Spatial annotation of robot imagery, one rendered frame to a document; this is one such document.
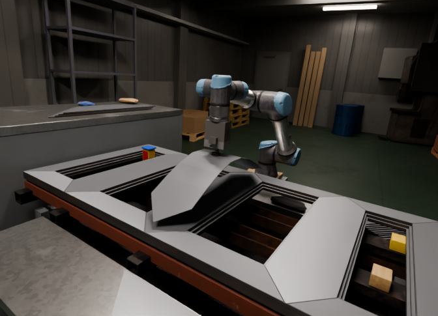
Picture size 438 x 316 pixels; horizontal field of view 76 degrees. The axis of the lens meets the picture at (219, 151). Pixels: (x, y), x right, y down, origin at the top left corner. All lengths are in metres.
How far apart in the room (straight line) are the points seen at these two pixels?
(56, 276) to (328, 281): 0.73
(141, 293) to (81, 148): 1.04
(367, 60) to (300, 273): 8.60
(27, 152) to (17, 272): 0.67
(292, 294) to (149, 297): 0.34
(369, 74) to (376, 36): 0.99
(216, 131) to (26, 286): 0.73
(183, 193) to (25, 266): 0.50
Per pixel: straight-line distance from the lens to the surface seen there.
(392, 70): 8.85
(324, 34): 9.39
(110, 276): 0.92
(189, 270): 0.84
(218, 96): 1.02
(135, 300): 0.78
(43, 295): 0.92
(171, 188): 0.98
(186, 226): 0.93
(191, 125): 5.60
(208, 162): 1.04
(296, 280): 0.78
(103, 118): 1.70
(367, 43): 9.24
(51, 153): 1.59
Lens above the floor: 1.32
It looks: 15 degrees down
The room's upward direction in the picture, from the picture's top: 4 degrees clockwise
